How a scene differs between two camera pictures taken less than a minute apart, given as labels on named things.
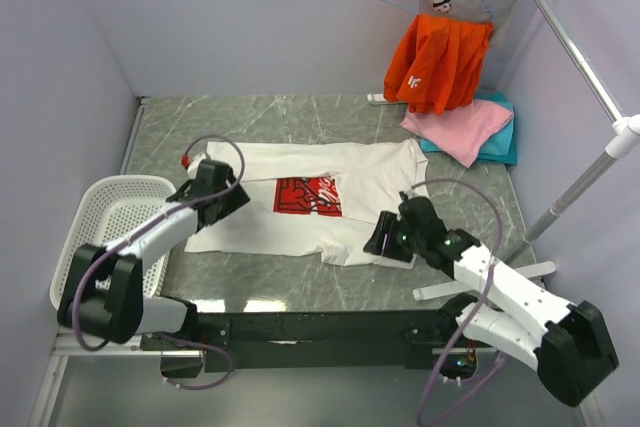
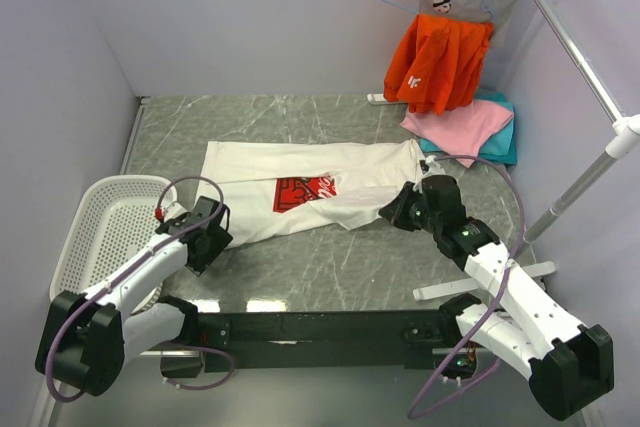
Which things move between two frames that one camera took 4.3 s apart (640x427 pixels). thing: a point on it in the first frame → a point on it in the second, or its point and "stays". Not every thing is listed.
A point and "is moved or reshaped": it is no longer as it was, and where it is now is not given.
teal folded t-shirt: [501, 147] stays
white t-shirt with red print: [315, 199] is moved or reshaped
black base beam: [331, 339] stays
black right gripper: [388, 223] → [395, 212]
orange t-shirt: [438, 65] stays
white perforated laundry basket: [106, 209] stays
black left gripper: [236, 198] → [220, 239]
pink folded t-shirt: [461, 133] stays
